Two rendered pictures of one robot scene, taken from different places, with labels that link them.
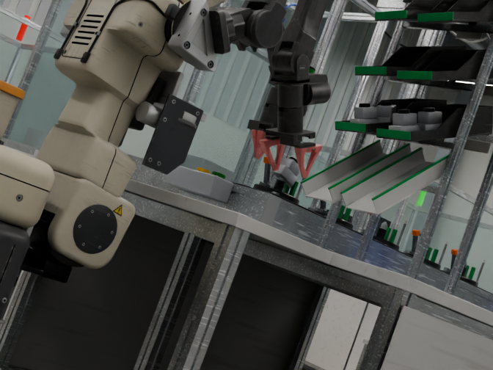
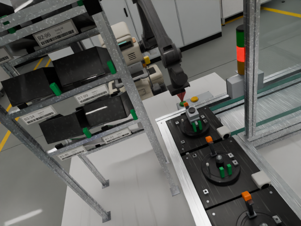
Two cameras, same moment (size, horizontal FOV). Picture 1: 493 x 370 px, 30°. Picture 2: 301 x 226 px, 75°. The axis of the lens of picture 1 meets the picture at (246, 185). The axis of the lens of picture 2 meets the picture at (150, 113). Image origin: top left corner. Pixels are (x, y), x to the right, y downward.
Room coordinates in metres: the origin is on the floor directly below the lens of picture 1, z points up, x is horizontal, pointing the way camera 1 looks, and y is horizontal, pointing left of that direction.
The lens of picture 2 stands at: (2.99, -0.71, 1.67)
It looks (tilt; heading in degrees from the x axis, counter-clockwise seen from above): 37 degrees down; 132
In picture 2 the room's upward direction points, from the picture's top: 22 degrees counter-clockwise
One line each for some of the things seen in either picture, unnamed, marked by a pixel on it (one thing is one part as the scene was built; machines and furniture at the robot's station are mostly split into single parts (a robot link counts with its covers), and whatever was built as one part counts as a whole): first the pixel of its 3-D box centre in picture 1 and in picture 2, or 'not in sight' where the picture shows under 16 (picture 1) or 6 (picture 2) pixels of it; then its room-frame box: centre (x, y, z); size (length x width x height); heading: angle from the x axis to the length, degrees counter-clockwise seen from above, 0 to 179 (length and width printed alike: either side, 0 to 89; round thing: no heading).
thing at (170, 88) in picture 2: (270, 119); (177, 82); (2.57, 0.00, 1.17); 0.10 x 0.07 x 0.07; 41
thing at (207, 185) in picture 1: (199, 183); (195, 103); (2.58, 0.13, 0.93); 0.21 x 0.07 x 0.06; 41
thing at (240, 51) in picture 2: not in sight; (245, 51); (2.88, -0.05, 1.33); 0.05 x 0.05 x 0.05
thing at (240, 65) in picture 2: not in sight; (245, 64); (2.88, -0.05, 1.28); 0.05 x 0.05 x 0.05
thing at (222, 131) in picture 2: not in sight; (223, 132); (2.80, -0.10, 0.97); 0.05 x 0.05 x 0.04; 41
